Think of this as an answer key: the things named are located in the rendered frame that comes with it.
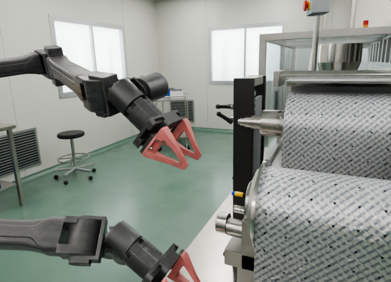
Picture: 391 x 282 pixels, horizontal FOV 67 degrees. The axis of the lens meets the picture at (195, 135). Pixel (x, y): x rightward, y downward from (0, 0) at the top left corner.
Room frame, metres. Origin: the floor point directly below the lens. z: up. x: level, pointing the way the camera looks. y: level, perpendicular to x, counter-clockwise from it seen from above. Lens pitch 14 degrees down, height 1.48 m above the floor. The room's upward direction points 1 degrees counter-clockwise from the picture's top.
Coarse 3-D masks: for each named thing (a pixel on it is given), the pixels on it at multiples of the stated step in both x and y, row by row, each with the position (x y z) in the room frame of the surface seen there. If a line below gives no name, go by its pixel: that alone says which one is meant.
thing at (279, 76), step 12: (276, 72) 0.67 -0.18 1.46; (288, 72) 0.67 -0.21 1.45; (300, 72) 0.66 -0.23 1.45; (312, 72) 0.65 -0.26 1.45; (324, 72) 0.64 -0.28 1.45; (336, 72) 0.63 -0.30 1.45; (348, 72) 0.62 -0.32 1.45; (360, 72) 0.61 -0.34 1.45; (372, 72) 0.60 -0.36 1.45; (384, 72) 0.59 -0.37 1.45; (276, 84) 0.67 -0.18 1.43
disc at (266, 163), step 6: (264, 162) 0.45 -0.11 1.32; (270, 162) 0.48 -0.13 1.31; (264, 168) 0.44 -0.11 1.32; (258, 174) 0.42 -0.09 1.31; (258, 180) 0.41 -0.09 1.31; (258, 186) 0.41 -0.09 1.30; (252, 204) 0.39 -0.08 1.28; (252, 210) 0.39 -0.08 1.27; (252, 216) 0.38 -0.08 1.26; (252, 222) 0.38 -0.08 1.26; (252, 228) 0.38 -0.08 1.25; (252, 234) 0.38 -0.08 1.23; (252, 240) 0.39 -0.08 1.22; (252, 246) 0.40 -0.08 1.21
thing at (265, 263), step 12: (264, 252) 0.38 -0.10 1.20; (264, 264) 0.38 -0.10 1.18; (276, 264) 0.38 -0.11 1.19; (288, 264) 0.37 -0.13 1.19; (300, 264) 0.36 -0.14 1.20; (312, 264) 0.36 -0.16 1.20; (264, 276) 0.38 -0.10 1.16; (276, 276) 0.38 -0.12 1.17; (288, 276) 0.37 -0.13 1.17; (300, 276) 0.36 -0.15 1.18; (312, 276) 0.36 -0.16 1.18; (324, 276) 0.35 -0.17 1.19; (336, 276) 0.34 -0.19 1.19; (348, 276) 0.34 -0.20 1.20; (360, 276) 0.33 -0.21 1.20
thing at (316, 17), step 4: (316, 16) 0.93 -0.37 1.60; (316, 20) 0.93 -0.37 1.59; (316, 24) 0.93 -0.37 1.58; (316, 28) 0.93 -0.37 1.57; (316, 32) 0.93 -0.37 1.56; (316, 36) 0.93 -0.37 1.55; (312, 40) 0.94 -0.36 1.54; (316, 40) 0.93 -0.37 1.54; (312, 44) 0.93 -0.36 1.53; (316, 44) 0.93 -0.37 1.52; (312, 48) 0.93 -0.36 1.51; (316, 48) 0.93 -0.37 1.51; (312, 52) 0.93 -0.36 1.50; (316, 52) 0.93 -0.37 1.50; (312, 56) 0.93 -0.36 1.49; (316, 56) 0.93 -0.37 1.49; (312, 60) 0.93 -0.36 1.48; (316, 60) 0.93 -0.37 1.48; (312, 64) 0.93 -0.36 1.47; (316, 64) 0.93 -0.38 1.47; (312, 68) 0.93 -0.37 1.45; (316, 68) 0.93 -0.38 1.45
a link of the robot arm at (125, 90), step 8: (120, 80) 0.56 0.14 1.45; (128, 80) 0.57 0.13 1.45; (136, 80) 0.60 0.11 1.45; (112, 88) 0.55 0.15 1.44; (120, 88) 0.55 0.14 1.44; (128, 88) 0.55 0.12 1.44; (136, 88) 0.56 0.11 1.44; (144, 88) 0.59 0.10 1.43; (112, 96) 0.55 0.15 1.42; (120, 96) 0.54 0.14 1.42; (128, 96) 0.54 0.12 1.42; (136, 96) 0.55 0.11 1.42; (144, 96) 0.57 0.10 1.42; (112, 104) 0.56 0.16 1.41; (120, 104) 0.54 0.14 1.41; (128, 104) 0.54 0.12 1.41; (120, 112) 0.56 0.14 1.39
